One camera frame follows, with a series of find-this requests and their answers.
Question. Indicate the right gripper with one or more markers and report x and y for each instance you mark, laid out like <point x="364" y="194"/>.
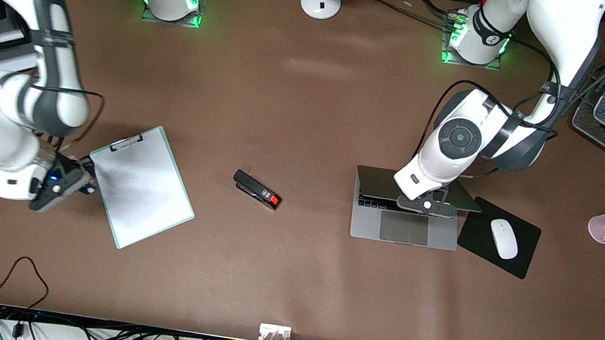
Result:
<point x="73" y="169"/>

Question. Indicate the silver laptop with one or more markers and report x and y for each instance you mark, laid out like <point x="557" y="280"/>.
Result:
<point x="405" y="229"/>

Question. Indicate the mint green clipboard white paper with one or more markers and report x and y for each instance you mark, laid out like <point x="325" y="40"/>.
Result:
<point x="141" y="188"/>

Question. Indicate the black mouse pad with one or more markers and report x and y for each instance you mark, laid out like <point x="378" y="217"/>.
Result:
<point x="479" y="238"/>

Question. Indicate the white computer mouse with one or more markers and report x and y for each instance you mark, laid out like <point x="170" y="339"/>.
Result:
<point x="504" y="239"/>

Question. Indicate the black stapler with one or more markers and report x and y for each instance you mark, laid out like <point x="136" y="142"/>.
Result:
<point x="257" y="189"/>

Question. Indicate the small white box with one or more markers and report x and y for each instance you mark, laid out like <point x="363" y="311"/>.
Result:
<point x="275" y="331"/>

